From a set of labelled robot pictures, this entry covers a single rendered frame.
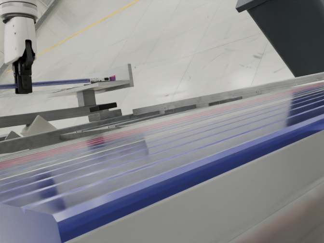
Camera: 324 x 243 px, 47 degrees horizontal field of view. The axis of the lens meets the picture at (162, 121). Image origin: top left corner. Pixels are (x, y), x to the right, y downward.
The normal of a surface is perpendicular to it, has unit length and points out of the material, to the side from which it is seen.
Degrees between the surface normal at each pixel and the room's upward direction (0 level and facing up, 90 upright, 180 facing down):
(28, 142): 90
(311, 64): 90
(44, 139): 90
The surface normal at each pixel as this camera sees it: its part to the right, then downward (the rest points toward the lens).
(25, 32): 0.66, -0.09
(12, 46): -0.77, 0.03
